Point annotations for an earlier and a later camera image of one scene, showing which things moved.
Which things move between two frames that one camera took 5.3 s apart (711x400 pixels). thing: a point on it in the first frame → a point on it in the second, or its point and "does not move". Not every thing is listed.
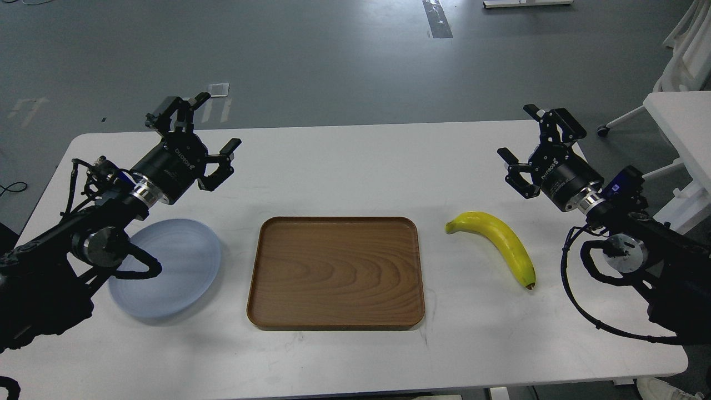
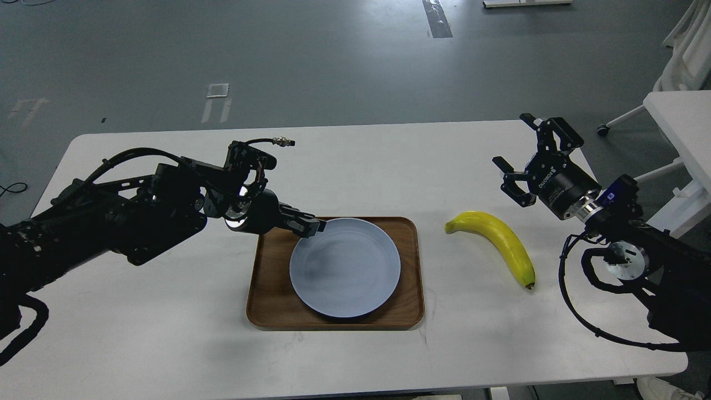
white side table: (685, 118) does not move
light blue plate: (190, 256) → (351, 269)
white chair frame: (687, 68) does not move
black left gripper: (176, 163) → (264, 214)
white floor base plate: (487, 4) does not move
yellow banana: (502, 236) does not move
